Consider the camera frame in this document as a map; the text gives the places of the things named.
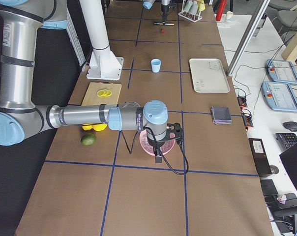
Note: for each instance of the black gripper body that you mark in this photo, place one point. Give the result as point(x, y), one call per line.
point(165, 9)
point(155, 144)

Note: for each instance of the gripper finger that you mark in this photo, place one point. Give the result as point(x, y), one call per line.
point(164, 18)
point(158, 156)

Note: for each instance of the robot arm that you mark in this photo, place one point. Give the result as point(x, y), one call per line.
point(55, 77)
point(147, 4)

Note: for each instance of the pink bowl of ice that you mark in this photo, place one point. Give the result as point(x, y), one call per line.
point(149, 149)

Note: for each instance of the mint green cup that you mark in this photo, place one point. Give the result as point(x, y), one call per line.
point(187, 5)

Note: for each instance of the grey cup on rack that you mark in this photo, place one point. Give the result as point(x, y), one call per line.
point(194, 8)

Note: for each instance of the yellow cup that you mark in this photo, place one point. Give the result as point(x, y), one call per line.
point(201, 5)

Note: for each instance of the light blue plastic cup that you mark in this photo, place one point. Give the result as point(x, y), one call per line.
point(155, 65)

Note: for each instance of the steel muddler black tip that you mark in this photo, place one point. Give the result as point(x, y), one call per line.
point(163, 24)

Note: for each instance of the grey folded cloth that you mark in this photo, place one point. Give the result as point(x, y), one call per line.
point(221, 115)

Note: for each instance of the cream bear serving tray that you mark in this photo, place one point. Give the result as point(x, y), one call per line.
point(208, 76)

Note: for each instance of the whole lemon right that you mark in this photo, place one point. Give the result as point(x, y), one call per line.
point(99, 127)

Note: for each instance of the whole lemon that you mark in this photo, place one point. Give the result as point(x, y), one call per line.
point(99, 127)
point(87, 127)

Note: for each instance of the green avocado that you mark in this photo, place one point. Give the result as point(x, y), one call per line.
point(88, 139)

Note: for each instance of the wooden cutting board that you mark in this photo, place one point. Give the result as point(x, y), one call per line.
point(92, 99)

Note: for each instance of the whole lemon left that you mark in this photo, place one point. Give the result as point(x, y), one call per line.
point(87, 127)

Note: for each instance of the lemon slices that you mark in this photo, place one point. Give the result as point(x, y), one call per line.
point(104, 93)

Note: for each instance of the black box with label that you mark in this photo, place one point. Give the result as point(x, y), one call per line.
point(260, 157)

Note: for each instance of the near teach pendant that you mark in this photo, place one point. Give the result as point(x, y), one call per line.
point(279, 96)

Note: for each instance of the teach pendant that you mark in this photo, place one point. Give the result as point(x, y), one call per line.
point(279, 96)
point(282, 71)

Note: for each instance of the black keyboard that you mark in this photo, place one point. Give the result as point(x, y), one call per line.
point(286, 140)

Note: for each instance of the black computer mouse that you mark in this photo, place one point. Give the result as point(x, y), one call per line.
point(290, 125)

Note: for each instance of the far teach pendant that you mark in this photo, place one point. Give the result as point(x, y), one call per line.
point(282, 71)

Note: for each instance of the white wire cup rack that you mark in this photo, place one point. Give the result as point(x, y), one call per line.
point(186, 15)

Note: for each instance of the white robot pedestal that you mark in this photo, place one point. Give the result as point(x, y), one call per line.
point(103, 65)

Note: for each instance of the aluminium frame post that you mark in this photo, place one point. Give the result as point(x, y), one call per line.
point(251, 27)

